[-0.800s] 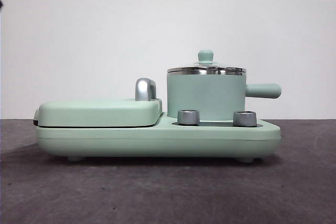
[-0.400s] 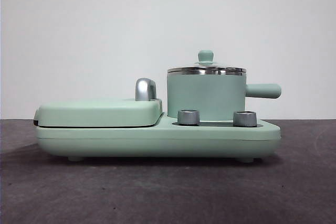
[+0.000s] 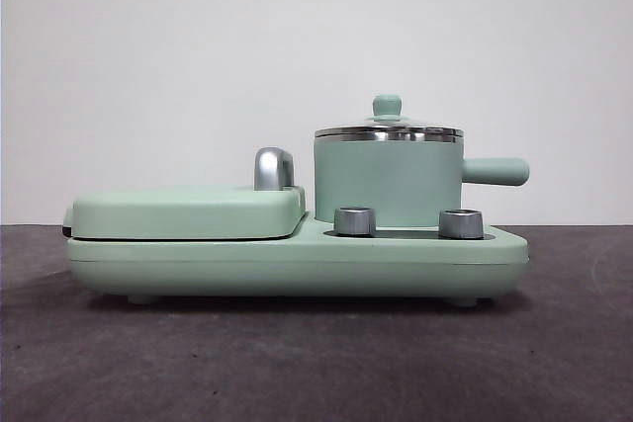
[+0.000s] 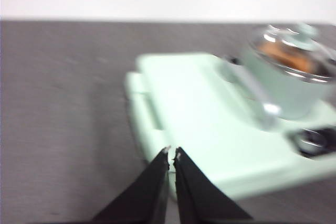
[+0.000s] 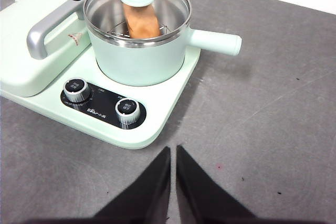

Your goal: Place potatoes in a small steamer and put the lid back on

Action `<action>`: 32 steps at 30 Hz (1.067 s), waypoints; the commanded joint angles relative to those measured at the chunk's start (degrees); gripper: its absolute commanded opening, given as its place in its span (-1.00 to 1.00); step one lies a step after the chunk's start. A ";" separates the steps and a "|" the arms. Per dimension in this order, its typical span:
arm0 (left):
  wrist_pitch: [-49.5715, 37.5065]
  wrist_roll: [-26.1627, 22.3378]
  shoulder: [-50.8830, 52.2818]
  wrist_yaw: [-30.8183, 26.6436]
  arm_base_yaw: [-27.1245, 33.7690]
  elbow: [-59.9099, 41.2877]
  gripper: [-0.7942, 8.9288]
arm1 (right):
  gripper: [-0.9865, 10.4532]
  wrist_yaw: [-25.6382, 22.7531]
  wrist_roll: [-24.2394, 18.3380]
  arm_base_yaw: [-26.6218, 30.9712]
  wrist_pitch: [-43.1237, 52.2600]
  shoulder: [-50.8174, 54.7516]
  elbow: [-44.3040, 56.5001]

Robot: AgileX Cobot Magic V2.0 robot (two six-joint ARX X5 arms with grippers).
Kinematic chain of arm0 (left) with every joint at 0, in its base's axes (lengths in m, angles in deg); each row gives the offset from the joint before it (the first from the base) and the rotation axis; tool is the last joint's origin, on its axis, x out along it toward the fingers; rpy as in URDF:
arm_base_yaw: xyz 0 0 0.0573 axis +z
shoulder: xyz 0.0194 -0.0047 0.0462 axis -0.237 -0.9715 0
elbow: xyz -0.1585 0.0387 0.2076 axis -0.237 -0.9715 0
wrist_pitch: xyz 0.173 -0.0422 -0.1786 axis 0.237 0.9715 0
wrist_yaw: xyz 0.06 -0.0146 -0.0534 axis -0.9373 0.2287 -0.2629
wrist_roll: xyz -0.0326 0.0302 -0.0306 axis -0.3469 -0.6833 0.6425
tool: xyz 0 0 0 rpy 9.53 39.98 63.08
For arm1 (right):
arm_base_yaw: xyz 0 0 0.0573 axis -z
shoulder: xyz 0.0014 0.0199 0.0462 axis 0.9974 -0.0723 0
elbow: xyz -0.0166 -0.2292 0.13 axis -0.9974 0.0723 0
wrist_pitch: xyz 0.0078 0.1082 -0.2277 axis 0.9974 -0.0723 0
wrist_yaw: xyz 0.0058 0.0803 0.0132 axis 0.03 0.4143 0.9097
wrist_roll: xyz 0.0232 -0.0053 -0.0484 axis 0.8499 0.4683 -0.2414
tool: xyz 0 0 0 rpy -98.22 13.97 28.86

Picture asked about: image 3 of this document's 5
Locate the mint green griddle cover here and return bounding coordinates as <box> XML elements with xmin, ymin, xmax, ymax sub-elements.
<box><xmin>63</xmin><ymin>184</ymin><xmax>308</xmax><ymax>240</ymax></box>

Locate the mint green breakfast maker base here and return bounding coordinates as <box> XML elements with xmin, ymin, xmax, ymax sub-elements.
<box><xmin>66</xmin><ymin>211</ymin><xmax>530</xmax><ymax>305</ymax></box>

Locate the glass lid with green knob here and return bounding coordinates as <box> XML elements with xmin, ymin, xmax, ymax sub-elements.
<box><xmin>315</xmin><ymin>93</ymin><xmax>465</xmax><ymax>142</ymax></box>

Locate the mint green pot with handle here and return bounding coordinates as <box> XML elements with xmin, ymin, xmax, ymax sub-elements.
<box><xmin>314</xmin><ymin>132</ymin><xmax>531</xmax><ymax>228</ymax></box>

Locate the silver control knob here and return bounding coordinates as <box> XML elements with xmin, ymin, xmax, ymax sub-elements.
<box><xmin>438</xmin><ymin>208</ymin><xmax>485</xmax><ymax>239</ymax></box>
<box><xmin>333</xmin><ymin>206</ymin><xmax>378</xmax><ymax>236</ymax></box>

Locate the chrome cover handle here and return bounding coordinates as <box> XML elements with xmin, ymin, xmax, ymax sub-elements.
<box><xmin>253</xmin><ymin>146</ymin><xmax>298</xmax><ymax>192</ymax></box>

